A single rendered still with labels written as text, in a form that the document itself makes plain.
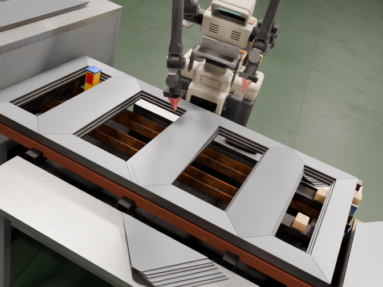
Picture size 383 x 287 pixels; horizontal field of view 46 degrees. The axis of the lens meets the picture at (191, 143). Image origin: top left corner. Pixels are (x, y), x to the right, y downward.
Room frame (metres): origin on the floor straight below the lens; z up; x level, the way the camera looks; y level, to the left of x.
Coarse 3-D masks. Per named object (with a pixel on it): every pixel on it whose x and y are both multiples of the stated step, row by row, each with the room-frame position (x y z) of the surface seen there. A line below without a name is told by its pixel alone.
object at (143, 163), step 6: (138, 162) 1.45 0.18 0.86; (144, 162) 1.46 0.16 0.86; (150, 162) 1.47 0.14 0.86; (138, 168) 1.41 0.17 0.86; (144, 168) 1.42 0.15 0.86; (150, 168) 1.43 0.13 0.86; (156, 168) 1.44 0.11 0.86; (162, 168) 1.45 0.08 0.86; (156, 174) 1.40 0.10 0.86; (162, 174) 1.41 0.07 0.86; (168, 174) 1.43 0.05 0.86; (174, 174) 1.44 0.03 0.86; (168, 180) 1.39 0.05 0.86
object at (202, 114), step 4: (192, 112) 1.96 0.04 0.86; (196, 112) 1.98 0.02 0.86; (200, 112) 1.99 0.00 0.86; (204, 112) 2.00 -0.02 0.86; (200, 116) 1.95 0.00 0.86; (204, 116) 1.96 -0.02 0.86; (208, 116) 1.97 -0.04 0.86; (212, 116) 1.98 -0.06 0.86; (212, 120) 1.94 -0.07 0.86; (216, 120) 1.95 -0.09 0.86
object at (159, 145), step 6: (156, 144) 1.61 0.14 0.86; (162, 144) 1.62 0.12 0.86; (168, 144) 1.63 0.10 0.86; (162, 150) 1.57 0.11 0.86; (168, 150) 1.59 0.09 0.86; (174, 150) 1.60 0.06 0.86; (180, 150) 1.61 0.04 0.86; (174, 156) 1.56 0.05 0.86; (180, 156) 1.57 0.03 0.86; (186, 156) 1.58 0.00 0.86; (192, 156) 1.60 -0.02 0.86; (186, 162) 1.54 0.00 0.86
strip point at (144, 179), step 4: (132, 168) 1.40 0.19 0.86; (136, 168) 1.41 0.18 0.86; (136, 172) 1.38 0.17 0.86; (140, 172) 1.39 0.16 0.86; (144, 172) 1.40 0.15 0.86; (136, 176) 1.36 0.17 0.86; (140, 176) 1.37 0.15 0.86; (144, 176) 1.37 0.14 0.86; (148, 176) 1.38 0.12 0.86; (152, 176) 1.39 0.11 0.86; (140, 180) 1.34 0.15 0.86; (144, 180) 1.35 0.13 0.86; (148, 180) 1.36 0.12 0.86; (152, 180) 1.36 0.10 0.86; (156, 180) 1.37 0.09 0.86; (160, 180) 1.38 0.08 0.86; (140, 184) 1.32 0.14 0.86; (144, 184) 1.32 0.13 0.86; (148, 184) 1.33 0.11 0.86; (152, 184) 1.34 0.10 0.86; (156, 184) 1.34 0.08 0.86; (160, 184) 1.35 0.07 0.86
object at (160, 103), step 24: (24, 96) 1.69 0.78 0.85; (144, 96) 2.03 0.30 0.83; (0, 120) 1.51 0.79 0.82; (96, 120) 1.67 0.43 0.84; (48, 144) 1.43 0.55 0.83; (240, 144) 1.86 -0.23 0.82; (96, 168) 1.37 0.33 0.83; (144, 192) 1.30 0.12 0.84; (192, 216) 1.24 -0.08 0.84; (240, 240) 1.19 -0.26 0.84; (312, 240) 1.32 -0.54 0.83; (288, 264) 1.14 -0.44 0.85
